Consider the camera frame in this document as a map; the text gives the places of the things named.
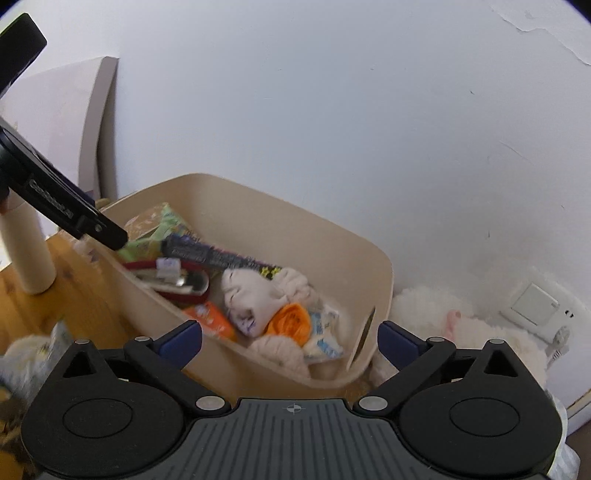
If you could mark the red case with scissors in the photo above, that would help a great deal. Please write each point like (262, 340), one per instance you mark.
(176, 280)

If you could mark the blue white small packet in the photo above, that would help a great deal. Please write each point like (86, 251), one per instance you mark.
(323, 344)

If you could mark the dark purple snack bar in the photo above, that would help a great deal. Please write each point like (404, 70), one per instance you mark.
(188, 248)

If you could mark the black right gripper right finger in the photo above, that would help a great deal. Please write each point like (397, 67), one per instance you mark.
(451, 412)

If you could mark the white wall socket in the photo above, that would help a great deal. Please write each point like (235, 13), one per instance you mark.
(542, 306)

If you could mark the white fluffy plush toy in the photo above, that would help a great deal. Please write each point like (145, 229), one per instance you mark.
(431, 312)

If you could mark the pale blue patterned cloth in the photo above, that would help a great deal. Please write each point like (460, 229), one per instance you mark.
(29, 361)

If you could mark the orange snack packet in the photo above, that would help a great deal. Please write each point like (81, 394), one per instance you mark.
(212, 319)

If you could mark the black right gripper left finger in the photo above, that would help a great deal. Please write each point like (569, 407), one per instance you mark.
(118, 412)

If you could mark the light green snack bag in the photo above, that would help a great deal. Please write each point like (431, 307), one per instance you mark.
(148, 230)

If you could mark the lavender board leaning on wall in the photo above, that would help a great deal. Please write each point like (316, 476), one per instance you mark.
(59, 112)

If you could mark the white cylindrical bottle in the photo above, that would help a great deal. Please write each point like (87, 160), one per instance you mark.
(26, 245)

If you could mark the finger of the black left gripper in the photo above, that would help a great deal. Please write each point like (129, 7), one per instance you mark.
(101, 230)

